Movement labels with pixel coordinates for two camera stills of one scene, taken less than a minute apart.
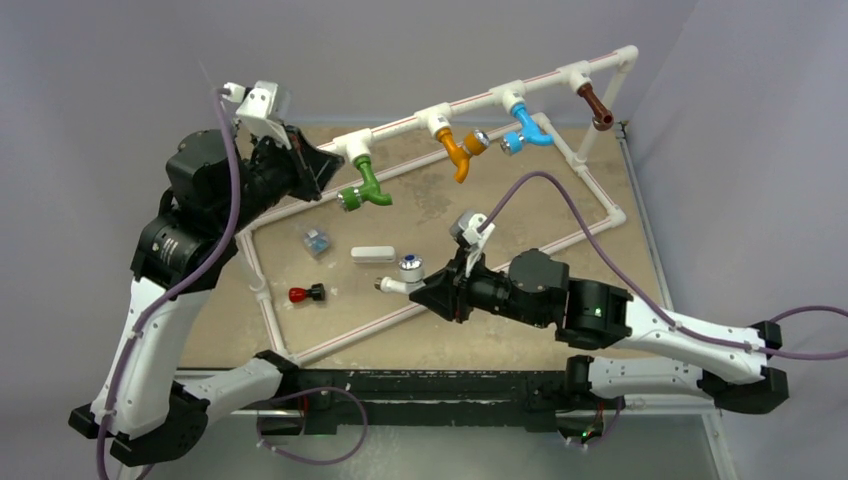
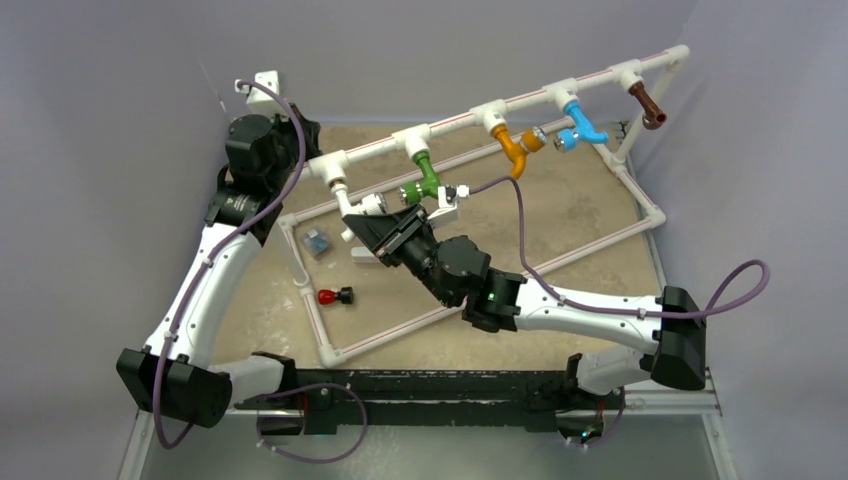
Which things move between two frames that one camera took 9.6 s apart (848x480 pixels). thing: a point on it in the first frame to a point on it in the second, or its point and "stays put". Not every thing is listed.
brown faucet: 603,118 to 653,118
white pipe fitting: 411,276 to 373,204
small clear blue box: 317,242 stays put
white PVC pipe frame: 363,143 to 667,61
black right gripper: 448,292 to 374,228
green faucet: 351,198 to 411,193
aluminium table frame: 685,445 stays put
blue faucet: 513,142 to 567,140
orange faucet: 474,143 to 532,140
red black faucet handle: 299,294 to 327,297
